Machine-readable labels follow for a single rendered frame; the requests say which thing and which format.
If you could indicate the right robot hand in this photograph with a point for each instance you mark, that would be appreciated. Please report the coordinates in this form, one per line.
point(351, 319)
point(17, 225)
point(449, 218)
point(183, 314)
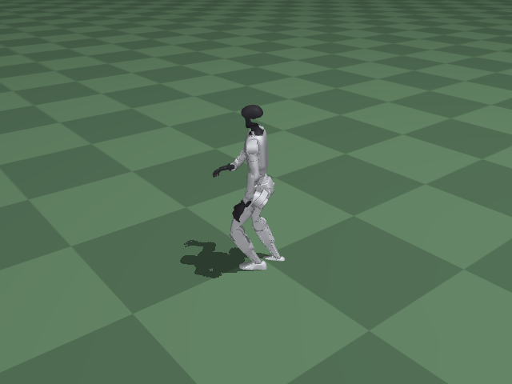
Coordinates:
point(228, 167)

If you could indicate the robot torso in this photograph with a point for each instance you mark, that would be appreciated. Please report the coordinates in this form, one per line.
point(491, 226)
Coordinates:
point(265, 182)

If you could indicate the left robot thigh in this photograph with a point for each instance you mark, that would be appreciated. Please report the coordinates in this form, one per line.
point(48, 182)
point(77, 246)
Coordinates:
point(259, 200)

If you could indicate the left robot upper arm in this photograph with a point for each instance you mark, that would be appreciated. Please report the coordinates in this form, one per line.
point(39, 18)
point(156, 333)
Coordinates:
point(252, 150)

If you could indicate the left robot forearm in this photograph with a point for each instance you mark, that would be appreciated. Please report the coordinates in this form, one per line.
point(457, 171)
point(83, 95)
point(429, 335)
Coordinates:
point(250, 190)

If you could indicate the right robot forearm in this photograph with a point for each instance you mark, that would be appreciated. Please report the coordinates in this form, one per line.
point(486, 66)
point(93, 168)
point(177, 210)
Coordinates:
point(239, 160)

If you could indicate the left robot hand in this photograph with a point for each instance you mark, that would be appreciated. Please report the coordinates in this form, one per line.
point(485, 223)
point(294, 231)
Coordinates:
point(239, 208)

